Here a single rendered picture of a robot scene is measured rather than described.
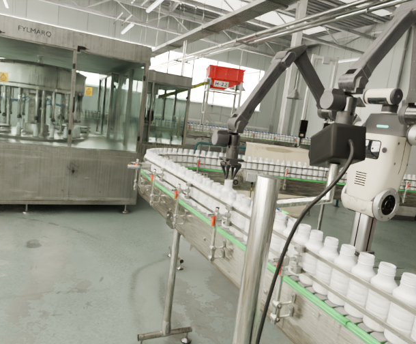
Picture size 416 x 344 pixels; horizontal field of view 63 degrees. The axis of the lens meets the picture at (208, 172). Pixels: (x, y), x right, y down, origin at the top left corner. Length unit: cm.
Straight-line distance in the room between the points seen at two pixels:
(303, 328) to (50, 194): 412
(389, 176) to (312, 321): 84
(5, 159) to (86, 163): 92
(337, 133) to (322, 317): 70
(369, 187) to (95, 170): 380
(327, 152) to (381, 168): 122
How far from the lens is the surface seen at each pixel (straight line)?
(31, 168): 479
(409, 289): 94
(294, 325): 117
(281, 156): 593
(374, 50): 134
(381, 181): 169
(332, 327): 106
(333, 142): 46
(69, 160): 478
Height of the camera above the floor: 145
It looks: 8 degrees down
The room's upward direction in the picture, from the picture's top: 7 degrees clockwise
